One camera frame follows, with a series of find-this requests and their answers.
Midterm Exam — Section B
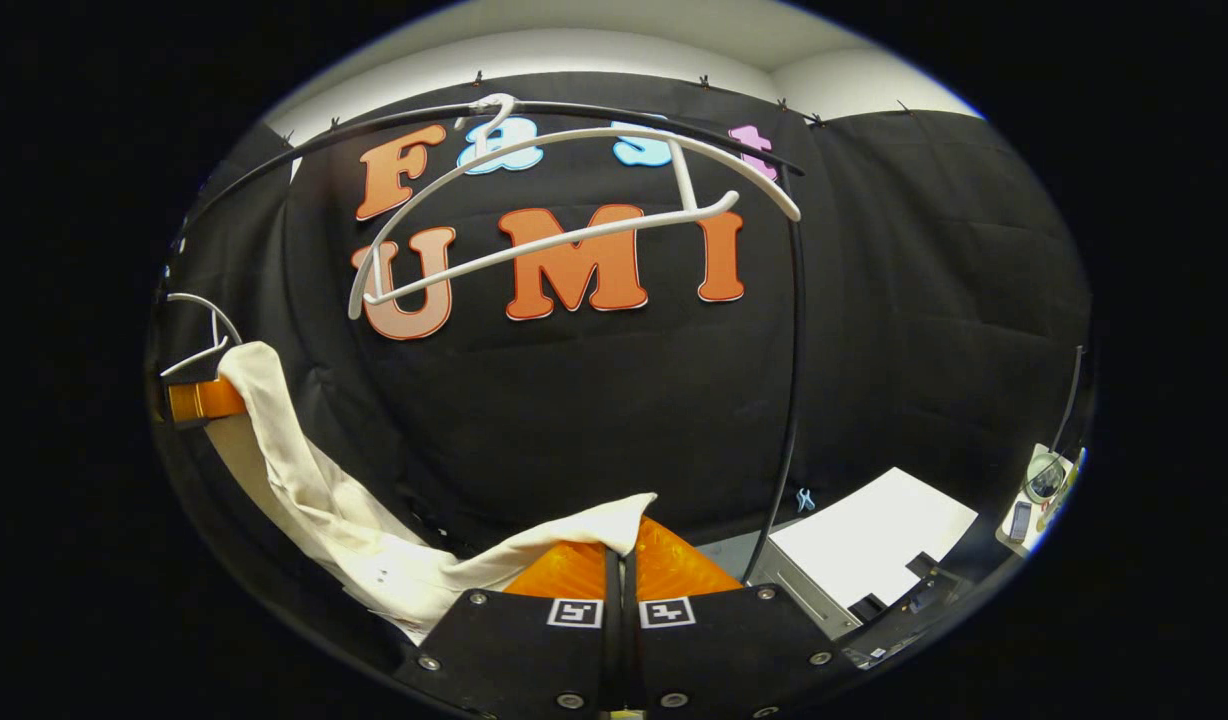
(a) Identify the white plastic hanger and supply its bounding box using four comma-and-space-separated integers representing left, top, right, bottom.
349, 93, 803, 321
162, 293, 245, 379

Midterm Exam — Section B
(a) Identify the black backdrop cloth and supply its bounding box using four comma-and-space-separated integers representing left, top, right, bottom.
149, 70, 1093, 661

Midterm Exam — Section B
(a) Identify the white cabinet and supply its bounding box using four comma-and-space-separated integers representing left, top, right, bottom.
749, 467, 980, 641

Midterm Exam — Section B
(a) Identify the round grey device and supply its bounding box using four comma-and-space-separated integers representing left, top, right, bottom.
1026, 453, 1070, 504

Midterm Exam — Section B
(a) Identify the cream button shirt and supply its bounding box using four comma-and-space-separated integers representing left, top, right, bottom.
206, 342, 658, 646

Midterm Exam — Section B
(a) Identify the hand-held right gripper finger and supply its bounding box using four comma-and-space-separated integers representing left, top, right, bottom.
622, 515, 860, 719
392, 540, 623, 719

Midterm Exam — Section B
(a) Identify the black clothes rail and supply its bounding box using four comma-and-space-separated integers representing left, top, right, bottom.
179, 98, 810, 586

